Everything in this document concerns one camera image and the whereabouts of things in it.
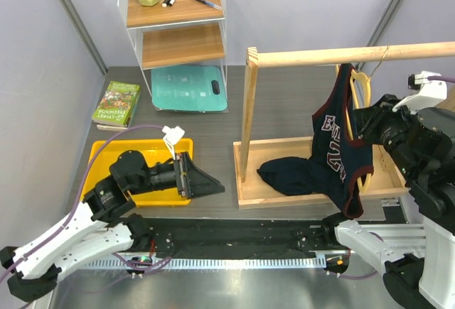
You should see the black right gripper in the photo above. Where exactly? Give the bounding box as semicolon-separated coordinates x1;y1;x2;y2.
351;91;422;178

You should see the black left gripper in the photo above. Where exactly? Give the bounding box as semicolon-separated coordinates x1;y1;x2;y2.
129;151;226;198

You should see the yellow clothes hanger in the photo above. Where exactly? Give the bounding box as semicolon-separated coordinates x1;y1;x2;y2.
346;68;374;193

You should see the navy maroon tank top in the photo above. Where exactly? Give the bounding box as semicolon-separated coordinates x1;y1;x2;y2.
257;63;374;218

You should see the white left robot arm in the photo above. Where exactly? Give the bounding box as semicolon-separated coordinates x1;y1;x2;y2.
1;151;225;303

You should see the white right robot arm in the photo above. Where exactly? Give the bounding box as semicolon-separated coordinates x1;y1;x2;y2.
321;94;454;308

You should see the wooden clothes rack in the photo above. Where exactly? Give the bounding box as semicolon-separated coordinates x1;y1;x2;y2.
234;42;454;218

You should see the teal cutting board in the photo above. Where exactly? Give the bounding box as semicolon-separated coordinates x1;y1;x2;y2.
151;65;228;112

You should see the yellow plastic tray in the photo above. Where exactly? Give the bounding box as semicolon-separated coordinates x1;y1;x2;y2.
80;139;191;207

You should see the thin wooden block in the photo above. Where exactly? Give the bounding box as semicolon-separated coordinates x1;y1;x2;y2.
96;124;128;132

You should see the green paperback book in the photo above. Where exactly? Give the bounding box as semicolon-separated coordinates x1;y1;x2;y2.
92;81;141;128

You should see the blue pen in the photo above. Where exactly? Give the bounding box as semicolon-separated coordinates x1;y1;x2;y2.
194;0;223;11

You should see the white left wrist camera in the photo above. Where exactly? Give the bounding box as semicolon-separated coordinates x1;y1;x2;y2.
162;126;185;146

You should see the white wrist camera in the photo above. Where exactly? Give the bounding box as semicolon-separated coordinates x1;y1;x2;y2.
162;126;185;146
407;71;448;111

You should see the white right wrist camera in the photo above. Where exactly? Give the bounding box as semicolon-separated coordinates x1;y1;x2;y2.
407;71;448;111

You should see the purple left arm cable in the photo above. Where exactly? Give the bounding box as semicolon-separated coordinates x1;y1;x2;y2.
0;124;175;285

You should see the white slotted cable duct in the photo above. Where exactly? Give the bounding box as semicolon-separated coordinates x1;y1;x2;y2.
80;254;326;271

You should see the white wire shelf unit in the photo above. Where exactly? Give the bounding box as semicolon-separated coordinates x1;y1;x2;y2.
117;0;228;110

